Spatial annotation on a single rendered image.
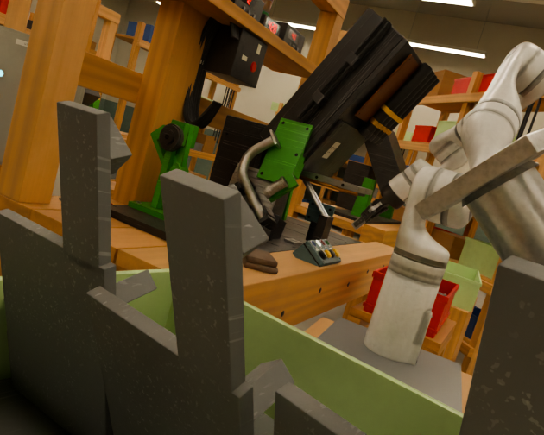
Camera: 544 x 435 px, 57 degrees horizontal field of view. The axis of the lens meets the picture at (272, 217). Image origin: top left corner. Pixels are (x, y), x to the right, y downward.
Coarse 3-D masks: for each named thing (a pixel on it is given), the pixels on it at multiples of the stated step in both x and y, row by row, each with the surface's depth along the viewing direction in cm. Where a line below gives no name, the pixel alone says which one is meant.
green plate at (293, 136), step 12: (288, 120) 161; (276, 132) 161; (288, 132) 160; (300, 132) 158; (288, 144) 158; (300, 144) 157; (276, 156) 159; (288, 156) 157; (300, 156) 156; (264, 168) 159; (276, 168) 158; (288, 168) 156; (300, 168) 162
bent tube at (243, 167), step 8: (272, 136) 157; (256, 144) 159; (264, 144) 158; (272, 144) 158; (248, 152) 159; (256, 152) 159; (248, 160) 159; (240, 168) 158; (240, 176) 158; (248, 184) 156; (248, 192) 155; (256, 200) 154; (256, 208) 153; (256, 216) 152
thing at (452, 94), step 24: (480, 72) 431; (432, 96) 494; (456, 96) 445; (480, 96) 412; (408, 120) 539; (408, 144) 505; (456, 240) 417; (480, 264) 374; (480, 288) 357; (480, 312) 357; (480, 336) 353
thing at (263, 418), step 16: (0, 384) 53; (0, 400) 51; (16, 400) 51; (0, 416) 48; (16, 416) 49; (32, 416) 50; (48, 416) 50; (0, 432) 46; (16, 432) 47; (32, 432) 47; (48, 432) 48; (64, 432) 49; (256, 432) 58; (272, 432) 59
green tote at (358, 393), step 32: (0, 288) 52; (160, 288) 71; (0, 320) 53; (160, 320) 73; (256, 320) 65; (0, 352) 54; (256, 352) 65; (288, 352) 62; (320, 352) 60; (320, 384) 60; (352, 384) 57; (384, 384) 55; (352, 416) 57; (384, 416) 55; (416, 416) 53; (448, 416) 51
